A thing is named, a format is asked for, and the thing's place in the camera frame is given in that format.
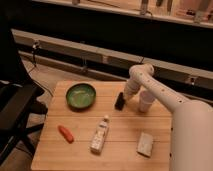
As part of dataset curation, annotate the white sponge block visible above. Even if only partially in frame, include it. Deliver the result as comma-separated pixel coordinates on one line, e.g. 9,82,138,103
137,132,154,157

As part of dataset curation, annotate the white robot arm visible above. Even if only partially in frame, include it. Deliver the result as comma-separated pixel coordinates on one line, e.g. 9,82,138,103
124,64,213,171

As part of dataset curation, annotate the green bowl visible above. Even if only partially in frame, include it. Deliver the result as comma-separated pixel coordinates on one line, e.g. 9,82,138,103
66,83,96,110

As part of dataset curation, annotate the white paper cup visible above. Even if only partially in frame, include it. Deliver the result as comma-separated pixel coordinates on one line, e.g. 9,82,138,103
139,91,155,112

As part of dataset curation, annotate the wooden table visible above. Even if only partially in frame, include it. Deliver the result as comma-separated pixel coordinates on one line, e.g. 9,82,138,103
31,81,171,171

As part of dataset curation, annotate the white tube bottle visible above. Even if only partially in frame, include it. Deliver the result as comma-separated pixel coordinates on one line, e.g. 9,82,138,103
90,115,109,154

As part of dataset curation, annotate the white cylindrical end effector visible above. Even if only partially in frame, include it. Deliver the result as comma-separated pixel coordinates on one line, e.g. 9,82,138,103
124,84,138,100

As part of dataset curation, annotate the black office chair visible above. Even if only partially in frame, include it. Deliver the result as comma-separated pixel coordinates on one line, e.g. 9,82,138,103
0,17,48,166

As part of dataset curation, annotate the black eraser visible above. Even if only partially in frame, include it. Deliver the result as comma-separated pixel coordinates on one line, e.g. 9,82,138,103
115,92,125,110

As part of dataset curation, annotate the orange carrot toy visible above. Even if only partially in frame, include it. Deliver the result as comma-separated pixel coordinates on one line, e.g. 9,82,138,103
58,125,74,143

